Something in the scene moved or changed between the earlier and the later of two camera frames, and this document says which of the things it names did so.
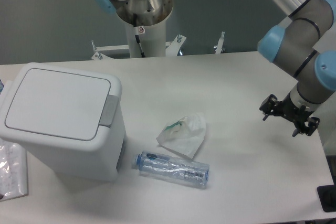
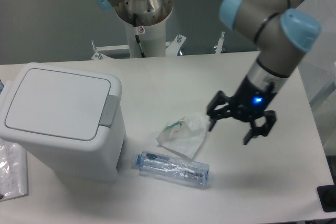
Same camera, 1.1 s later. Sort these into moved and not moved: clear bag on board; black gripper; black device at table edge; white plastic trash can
Moved: black gripper
Not moved: black device at table edge; white plastic trash can; clear bag on board
